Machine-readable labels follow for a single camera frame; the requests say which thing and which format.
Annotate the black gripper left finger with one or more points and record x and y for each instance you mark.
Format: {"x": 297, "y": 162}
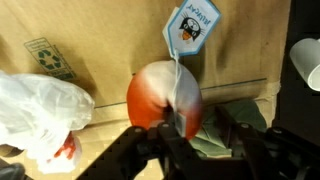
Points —
{"x": 168, "y": 131}

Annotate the red radish plush toy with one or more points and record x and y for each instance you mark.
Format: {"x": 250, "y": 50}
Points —
{"x": 150, "y": 96}

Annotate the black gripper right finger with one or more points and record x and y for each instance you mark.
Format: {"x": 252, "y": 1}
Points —
{"x": 238, "y": 133}

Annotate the white cylindrical object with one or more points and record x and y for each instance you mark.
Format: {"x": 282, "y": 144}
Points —
{"x": 306, "y": 63}

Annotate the large cardboard box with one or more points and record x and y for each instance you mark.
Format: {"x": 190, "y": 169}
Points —
{"x": 100, "y": 43}

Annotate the white plush toy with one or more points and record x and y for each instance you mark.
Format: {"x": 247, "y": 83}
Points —
{"x": 40, "y": 113}

